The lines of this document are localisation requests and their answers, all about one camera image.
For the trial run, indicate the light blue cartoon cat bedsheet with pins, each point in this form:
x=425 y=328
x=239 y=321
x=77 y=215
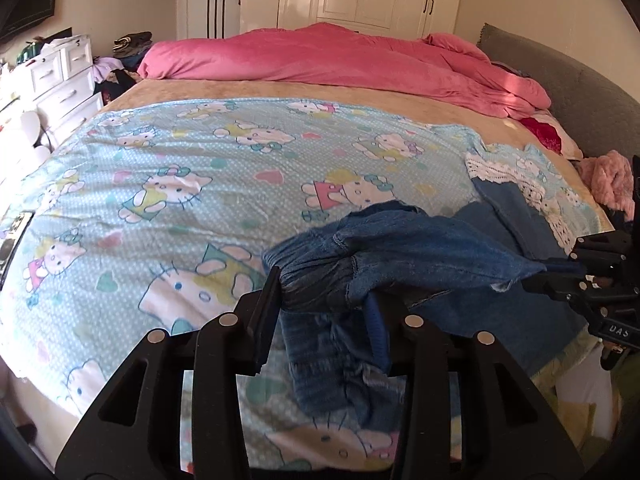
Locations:
x=157 y=216

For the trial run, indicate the clothes pile beside bed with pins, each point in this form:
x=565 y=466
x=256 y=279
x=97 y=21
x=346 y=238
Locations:
x=114 y=75

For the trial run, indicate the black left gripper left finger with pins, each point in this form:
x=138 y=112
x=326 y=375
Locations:
x=171 y=410

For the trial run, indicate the blue denim pants lace hem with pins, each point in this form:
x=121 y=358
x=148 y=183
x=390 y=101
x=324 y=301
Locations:
x=463 y=273

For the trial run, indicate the pink fluffy garment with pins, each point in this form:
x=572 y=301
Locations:
x=610 y=182

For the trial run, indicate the white drawer dresser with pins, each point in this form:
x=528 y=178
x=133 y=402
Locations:
x=58 y=85

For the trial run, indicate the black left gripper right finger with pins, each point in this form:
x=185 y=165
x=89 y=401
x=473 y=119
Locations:
x=470 y=412

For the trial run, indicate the red patterned pillow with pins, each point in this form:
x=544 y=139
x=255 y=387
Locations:
x=552 y=135

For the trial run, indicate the black smartphone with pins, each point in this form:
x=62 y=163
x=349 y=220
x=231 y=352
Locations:
x=14 y=235

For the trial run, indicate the grey upholstered headboard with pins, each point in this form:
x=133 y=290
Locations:
x=596 y=113

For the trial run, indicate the pink duvet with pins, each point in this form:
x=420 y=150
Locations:
x=440 y=66

